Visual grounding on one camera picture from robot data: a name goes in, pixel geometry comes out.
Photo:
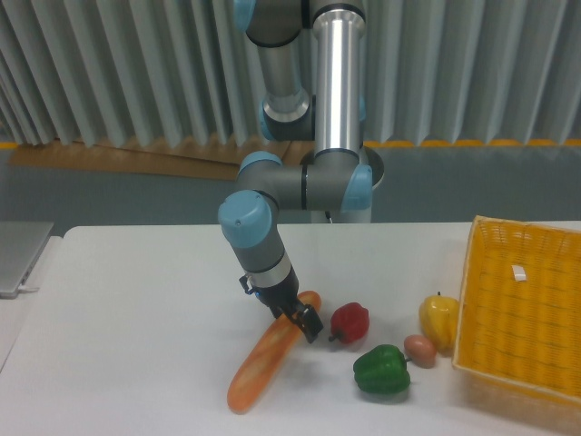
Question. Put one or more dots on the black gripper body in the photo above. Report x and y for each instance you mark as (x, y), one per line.
(281, 298)

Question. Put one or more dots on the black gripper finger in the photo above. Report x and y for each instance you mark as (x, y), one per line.
(307, 319)

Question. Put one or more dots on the long baguette bread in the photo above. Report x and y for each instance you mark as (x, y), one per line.
(261, 366)

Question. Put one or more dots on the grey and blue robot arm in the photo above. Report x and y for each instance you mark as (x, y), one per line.
(309, 55)

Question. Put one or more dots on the yellow woven basket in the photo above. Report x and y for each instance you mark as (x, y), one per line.
(521, 336)

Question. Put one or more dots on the white tag in basket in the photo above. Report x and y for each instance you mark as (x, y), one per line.
(519, 272)

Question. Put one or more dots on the red bell pepper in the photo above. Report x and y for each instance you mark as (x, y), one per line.
(349, 323)

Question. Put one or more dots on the green bell pepper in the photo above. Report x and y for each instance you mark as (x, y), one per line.
(383, 370)

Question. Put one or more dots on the brown egg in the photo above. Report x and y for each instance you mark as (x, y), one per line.
(420, 350)

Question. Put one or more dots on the yellow bell pepper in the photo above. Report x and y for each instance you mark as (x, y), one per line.
(438, 317)

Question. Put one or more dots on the brown cardboard sheet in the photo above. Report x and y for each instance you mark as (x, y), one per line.
(212, 161)

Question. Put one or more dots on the silver laptop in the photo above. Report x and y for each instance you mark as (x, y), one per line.
(22, 243)

